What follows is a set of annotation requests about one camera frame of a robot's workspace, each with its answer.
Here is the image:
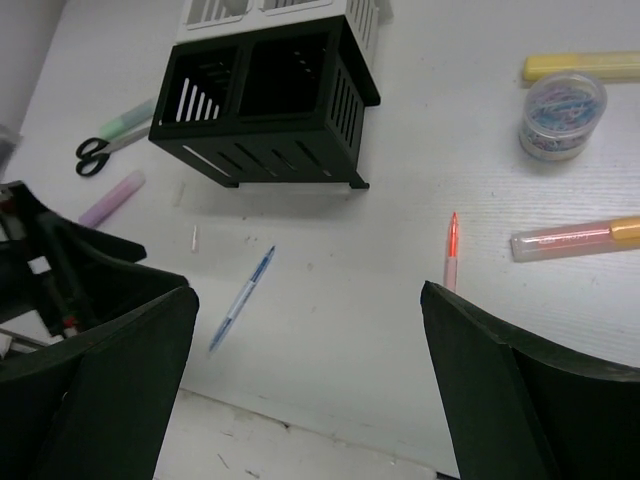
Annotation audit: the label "orange capped clear marker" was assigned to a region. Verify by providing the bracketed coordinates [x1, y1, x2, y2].
[510, 216, 639, 263]

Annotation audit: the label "orange red pen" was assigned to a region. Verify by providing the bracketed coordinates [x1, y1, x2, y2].
[443, 212, 459, 292]

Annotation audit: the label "pink highlighter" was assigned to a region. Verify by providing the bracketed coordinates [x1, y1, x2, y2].
[78, 170, 146, 228]

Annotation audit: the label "black slotted organizer box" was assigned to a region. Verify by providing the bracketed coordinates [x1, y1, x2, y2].
[149, 15, 381, 190]

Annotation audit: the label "yellow highlighter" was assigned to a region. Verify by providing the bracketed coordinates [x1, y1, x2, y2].
[522, 51, 639, 82]

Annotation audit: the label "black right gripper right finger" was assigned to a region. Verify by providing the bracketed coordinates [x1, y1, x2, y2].
[420, 282, 639, 479]

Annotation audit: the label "clear jar of paperclips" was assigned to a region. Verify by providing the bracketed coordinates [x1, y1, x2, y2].
[518, 71, 608, 162]

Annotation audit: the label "green highlighter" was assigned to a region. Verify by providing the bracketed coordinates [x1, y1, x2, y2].
[98, 98, 157, 141]

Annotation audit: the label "black handled scissors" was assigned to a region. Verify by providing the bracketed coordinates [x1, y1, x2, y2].
[75, 127, 150, 177]

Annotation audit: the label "white slotted organizer box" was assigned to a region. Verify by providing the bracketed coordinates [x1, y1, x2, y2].
[176, 0, 394, 67]

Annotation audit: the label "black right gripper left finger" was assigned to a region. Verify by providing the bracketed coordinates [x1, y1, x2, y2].
[1, 287, 199, 479]

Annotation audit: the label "small clear pen cap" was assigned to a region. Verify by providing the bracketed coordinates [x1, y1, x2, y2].
[191, 225, 199, 254]

